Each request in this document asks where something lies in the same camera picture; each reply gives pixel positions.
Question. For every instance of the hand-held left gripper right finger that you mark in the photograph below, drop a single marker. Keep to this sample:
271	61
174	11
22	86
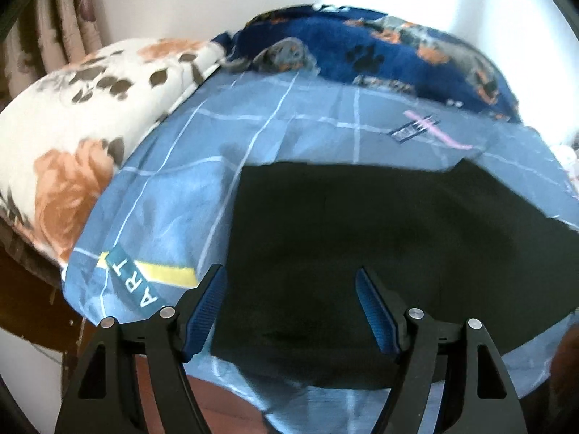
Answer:
375	312

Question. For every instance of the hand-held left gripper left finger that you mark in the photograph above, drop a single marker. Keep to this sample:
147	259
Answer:
206	307

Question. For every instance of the black pants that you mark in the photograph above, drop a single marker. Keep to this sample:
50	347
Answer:
339	235

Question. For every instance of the blue checked bed sheet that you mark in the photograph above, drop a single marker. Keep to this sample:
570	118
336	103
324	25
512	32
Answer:
181	190

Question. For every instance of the white floral pillow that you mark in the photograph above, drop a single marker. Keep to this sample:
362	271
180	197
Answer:
59	113

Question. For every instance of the navy paw print blanket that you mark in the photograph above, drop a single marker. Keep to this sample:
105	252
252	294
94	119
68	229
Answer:
334	40

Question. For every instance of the beige patterned curtain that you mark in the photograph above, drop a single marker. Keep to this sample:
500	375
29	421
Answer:
59	13

